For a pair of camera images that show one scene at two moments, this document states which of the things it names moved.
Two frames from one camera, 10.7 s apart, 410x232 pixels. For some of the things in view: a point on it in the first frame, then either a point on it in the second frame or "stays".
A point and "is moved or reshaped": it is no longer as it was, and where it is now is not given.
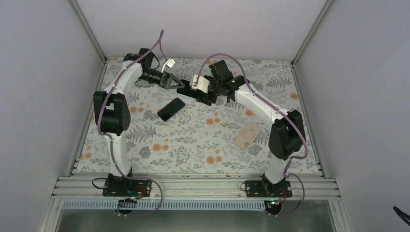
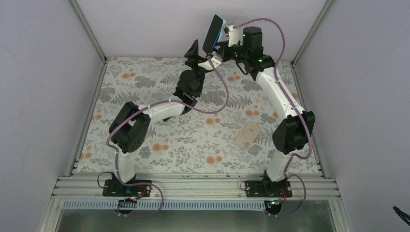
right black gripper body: (205, 99) to (226, 58)
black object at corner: (402, 215) stays
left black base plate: (119, 186) stays
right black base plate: (264, 189) stays
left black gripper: (166, 78) to (193, 55)
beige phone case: (248, 135) stays
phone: (187, 91) is moved or reshaped
